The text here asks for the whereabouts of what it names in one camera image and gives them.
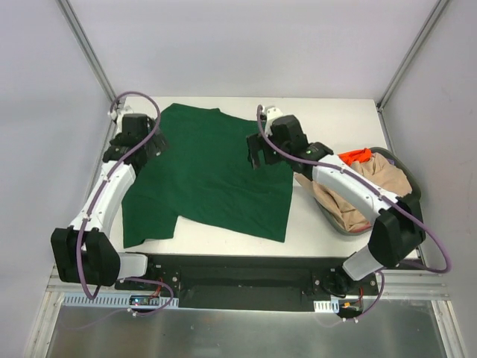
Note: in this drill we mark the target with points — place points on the orange t shirt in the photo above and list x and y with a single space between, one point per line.
360 156

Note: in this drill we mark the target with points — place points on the left aluminium side rail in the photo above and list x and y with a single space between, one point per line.
87 136

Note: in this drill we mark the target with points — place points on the grey laundry basket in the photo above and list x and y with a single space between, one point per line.
393 159

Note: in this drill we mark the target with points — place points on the green t shirt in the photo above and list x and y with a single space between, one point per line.
204 176

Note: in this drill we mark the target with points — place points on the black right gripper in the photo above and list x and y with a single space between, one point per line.
261 150

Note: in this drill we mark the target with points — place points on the right white cable duct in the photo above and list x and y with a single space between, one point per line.
330 306

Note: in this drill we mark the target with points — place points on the white cable duct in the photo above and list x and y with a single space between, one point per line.
330 306
120 301

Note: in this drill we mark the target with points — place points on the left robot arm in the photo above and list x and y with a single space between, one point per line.
83 252

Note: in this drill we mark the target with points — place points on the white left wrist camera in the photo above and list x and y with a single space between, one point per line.
117 111

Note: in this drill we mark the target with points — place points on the right aluminium frame post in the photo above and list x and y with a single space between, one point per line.
417 44

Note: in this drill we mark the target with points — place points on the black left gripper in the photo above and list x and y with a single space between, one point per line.
155 142

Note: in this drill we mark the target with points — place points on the aluminium side rail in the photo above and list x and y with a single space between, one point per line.
406 139
87 136

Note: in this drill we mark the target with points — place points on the beige t shirt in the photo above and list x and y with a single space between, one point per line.
378 170

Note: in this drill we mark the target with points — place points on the front aluminium rail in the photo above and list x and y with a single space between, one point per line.
399 285

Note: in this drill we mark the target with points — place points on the left white cable duct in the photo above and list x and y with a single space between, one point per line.
120 301

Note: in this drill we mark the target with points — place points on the aluminium frame post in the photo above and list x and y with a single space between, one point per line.
82 39
417 44

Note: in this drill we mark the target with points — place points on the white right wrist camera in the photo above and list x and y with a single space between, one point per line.
270 113

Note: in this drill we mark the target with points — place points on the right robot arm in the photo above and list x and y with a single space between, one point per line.
396 228

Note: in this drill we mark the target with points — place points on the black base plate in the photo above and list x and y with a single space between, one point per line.
290 284

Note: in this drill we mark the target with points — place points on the left aluminium frame post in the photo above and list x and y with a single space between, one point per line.
82 39

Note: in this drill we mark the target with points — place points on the right aluminium side rail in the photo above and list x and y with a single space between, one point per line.
406 139

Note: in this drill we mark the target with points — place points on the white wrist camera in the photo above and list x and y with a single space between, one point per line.
117 111
270 113

